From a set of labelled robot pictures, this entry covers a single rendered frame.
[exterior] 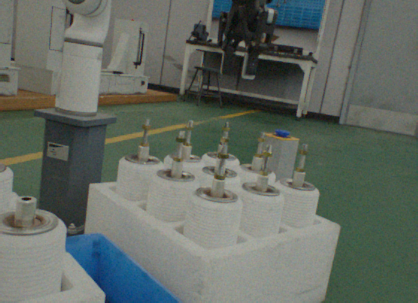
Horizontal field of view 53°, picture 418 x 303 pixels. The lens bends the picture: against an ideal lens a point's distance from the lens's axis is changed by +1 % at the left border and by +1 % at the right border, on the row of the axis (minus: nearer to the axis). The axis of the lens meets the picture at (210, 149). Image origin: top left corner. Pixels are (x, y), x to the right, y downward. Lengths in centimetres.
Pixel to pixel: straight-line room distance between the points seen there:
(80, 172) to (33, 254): 58
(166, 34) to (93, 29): 540
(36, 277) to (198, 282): 25
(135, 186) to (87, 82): 32
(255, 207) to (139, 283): 24
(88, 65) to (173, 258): 54
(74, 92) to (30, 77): 240
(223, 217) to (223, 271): 8
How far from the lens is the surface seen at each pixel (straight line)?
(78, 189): 109
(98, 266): 87
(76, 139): 106
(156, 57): 651
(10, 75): 303
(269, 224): 79
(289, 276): 85
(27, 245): 52
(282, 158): 111
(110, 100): 384
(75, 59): 106
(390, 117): 584
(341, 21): 589
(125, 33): 452
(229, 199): 71
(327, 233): 91
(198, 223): 70
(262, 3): 67
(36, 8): 345
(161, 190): 78
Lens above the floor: 47
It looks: 11 degrees down
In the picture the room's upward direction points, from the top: 9 degrees clockwise
